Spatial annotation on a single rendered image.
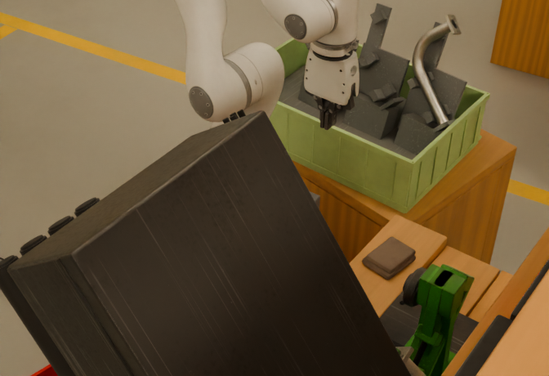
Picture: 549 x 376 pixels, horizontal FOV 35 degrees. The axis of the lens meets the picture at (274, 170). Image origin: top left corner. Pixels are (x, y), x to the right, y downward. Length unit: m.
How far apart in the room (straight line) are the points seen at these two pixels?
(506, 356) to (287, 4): 1.12
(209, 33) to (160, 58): 2.70
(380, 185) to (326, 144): 0.18
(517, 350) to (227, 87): 1.38
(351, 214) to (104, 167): 1.63
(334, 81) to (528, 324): 1.21
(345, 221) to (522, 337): 1.96
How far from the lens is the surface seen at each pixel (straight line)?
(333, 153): 2.31
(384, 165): 2.23
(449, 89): 2.39
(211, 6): 1.78
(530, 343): 0.44
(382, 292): 1.91
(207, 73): 1.76
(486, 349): 0.87
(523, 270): 1.07
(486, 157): 2.52
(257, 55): 1.84
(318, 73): 1.63
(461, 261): 2.04
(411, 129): 2.39
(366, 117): 2.44
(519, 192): 3.72
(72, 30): 4.78
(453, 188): 2.39
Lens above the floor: 2.26
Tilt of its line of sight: 38 degrees down
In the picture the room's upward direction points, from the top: 1 degrees clockwise
